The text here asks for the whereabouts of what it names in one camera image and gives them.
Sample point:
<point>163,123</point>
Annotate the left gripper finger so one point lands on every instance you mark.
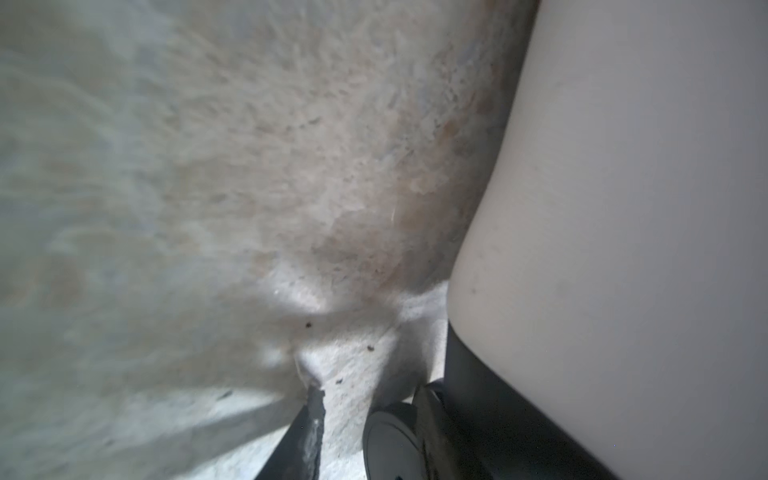
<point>298,454</point>

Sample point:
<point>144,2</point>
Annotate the white black-lined carry-on suitcase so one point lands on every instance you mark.
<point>607,312</point>

